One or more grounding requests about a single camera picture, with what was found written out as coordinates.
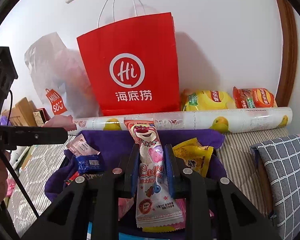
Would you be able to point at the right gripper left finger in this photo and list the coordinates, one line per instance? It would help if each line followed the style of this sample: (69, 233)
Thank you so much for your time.
(128, 179)

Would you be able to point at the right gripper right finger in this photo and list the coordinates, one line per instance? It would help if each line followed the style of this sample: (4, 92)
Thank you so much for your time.
(175, 186)

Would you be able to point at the yellow snack packet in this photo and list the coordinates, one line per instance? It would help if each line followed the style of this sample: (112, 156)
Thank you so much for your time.
(195, 156)

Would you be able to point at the blue snack packet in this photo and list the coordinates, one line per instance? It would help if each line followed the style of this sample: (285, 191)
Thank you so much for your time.
(87, 164)

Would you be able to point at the pink Lotso candy packet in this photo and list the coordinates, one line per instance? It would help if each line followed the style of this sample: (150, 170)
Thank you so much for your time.
(156, 210)

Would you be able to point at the red snack packet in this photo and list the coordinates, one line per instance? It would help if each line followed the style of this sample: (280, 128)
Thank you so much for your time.
(72, 178)

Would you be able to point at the pale pink snack packet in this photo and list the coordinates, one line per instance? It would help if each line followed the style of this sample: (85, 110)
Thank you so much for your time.
(80, 147)

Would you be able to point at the purple towel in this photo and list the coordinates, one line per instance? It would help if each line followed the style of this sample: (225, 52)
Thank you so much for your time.
(115, 148)

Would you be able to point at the white Miniso plastic bag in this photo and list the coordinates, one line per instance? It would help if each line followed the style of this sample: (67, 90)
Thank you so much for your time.
(60, 81)

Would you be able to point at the rolled fruit-print mat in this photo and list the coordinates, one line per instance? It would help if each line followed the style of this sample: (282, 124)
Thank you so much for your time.
(224, 121)

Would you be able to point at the yellow chips bag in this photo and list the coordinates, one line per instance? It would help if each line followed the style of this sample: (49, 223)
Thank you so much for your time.
(206, 100)

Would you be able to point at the red Haidilao paper bag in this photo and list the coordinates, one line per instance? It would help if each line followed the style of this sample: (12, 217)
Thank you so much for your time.
(132, 65)

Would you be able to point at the orange chips bag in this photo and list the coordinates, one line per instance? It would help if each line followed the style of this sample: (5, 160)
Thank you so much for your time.
(253, 98)

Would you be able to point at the grey checked fabric bundle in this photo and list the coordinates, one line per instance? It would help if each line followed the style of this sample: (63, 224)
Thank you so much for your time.
(281, 160)

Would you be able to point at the striped quilted mattress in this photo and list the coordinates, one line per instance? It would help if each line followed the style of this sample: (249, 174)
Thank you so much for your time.
(234, 155)

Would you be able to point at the pink star cloth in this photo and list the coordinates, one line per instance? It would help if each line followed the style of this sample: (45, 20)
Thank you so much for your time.
(10, 186)

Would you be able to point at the brown wooden door frame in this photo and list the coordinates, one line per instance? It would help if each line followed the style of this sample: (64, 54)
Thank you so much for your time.
(289, 53)

